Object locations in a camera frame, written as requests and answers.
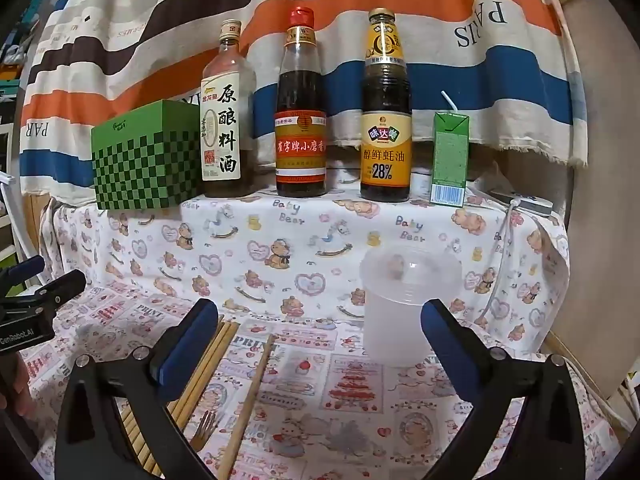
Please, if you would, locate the yellow label oyster sauce bottle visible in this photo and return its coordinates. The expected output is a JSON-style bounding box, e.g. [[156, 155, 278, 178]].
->
[[360, 8, 413, 203]]

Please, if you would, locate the pile of bamboo chopsticks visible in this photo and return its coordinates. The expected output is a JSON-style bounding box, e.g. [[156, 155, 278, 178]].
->
[[117, 321, 240, 478]]

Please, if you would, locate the wooden slatted frame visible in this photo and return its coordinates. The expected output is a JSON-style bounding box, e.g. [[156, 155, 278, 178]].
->
[[22, 192, 56, 241]]

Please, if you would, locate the strawberry printed cloth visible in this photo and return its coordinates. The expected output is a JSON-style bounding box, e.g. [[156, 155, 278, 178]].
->
[[25, 280, 626, 480]]

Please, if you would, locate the golden fork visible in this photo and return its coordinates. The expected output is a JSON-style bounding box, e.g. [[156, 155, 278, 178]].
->
[[191, 409, 218, 453]]

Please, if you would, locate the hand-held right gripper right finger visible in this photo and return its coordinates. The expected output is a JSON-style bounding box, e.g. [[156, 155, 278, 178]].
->
[[420, 298, 587, 480]]

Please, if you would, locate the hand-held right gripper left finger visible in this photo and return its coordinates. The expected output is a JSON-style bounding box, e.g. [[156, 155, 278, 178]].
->
[[54, 298, 221, 480]]

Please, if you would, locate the translucent plastic cup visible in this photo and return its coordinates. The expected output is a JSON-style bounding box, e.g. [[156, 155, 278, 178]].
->
[[359, 245, 463, 367]]

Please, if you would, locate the white label cooking wine bottle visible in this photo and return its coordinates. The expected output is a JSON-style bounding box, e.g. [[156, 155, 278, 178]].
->
[[200, 20, 257, 198]]

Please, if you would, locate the red cap sesame oil bottle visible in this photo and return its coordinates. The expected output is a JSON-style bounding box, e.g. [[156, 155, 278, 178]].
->
[[274, 6, 328, 198]]

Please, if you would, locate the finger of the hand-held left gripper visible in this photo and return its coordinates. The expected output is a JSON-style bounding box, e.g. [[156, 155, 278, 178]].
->
[[0, 255, 47, 288], [30, 269, 87, 312]]

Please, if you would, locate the brown wooden board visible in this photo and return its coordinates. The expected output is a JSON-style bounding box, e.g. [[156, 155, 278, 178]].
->
[[547, 0, 640, 411]]

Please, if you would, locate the thick wooden stick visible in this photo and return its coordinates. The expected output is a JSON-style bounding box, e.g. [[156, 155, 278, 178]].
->
[[220, 334, 277, 471]]

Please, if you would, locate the striped cloth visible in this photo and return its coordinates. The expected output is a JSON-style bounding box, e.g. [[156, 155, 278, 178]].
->
[[20, 0, 576, 196]]

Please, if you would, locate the green checkered box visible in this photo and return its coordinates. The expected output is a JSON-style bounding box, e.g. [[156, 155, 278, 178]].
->
[[91, 99, 205, 211]]

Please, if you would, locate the green drink carton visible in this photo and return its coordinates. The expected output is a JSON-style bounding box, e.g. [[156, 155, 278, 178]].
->
[[431, 111, 472, 207]]

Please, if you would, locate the person's left hand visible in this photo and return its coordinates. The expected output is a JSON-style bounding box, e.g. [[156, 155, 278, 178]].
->
[[0, 355, 32, 417]]

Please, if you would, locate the bear printed cloth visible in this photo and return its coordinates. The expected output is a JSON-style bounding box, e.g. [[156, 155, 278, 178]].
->
[[40, 167, 571, 356]]

